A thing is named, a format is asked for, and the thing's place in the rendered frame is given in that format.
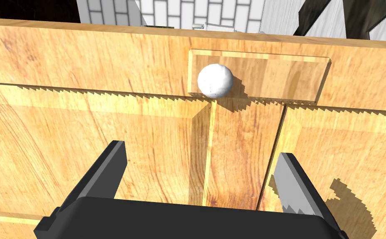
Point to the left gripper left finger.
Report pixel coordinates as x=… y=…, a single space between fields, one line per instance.
x=104 y=175

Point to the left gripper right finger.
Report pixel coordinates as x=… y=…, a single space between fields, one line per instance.
x=292 y=187

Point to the wooden cupboard door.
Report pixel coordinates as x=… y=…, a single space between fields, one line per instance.
x=345 y=156
x=80 y=142

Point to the wooden drawer front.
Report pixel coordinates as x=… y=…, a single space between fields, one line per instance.
x=272 y=78

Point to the wooden cupboard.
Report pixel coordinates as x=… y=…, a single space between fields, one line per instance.
x=80 y=59

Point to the white round knob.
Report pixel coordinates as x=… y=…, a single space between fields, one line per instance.
x=215 y=81

